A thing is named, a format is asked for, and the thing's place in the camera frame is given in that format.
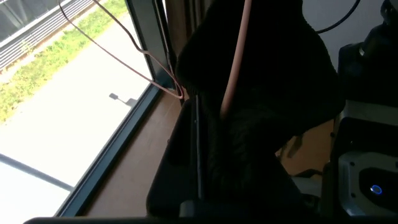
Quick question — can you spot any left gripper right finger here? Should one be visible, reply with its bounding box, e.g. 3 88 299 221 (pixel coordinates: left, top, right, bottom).
267 155 308 217

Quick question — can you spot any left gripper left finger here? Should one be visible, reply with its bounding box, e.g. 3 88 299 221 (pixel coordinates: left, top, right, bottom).
146 96 200 218

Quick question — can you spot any black garment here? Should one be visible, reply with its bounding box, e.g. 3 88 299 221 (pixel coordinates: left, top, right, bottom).
174 0 346 206

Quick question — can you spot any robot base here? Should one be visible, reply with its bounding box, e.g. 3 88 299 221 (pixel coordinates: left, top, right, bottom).
292 42 398 218

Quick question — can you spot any window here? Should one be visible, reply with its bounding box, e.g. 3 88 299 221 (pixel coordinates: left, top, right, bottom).
0 0 175 218

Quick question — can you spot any brown curtain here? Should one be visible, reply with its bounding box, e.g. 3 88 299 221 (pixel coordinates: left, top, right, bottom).
164 0 215 63

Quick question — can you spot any black cable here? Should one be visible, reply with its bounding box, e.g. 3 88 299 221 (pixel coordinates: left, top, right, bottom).
315 0 361 34

